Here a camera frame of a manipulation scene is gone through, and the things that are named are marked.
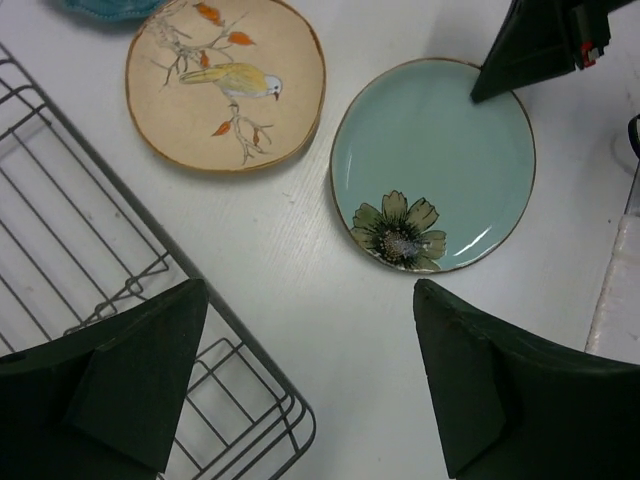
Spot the black wire dish rack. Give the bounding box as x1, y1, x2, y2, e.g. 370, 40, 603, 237
1, 51, 317, 479

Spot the tan bird plate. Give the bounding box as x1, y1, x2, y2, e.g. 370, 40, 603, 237
125, 1, 327, 173

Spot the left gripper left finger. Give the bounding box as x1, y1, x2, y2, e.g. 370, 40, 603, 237
1, 279, 208, 479

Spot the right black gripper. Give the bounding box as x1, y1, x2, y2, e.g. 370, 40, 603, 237
471, 0, 633, 103

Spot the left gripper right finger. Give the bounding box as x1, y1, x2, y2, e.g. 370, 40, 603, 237
413, 279, 639, 479

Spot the teal scalloped plate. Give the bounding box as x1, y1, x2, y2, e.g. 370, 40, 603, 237
62, 0, 164, 21

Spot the light blue flower plate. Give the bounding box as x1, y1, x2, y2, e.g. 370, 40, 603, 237
330, 57, 536, 274

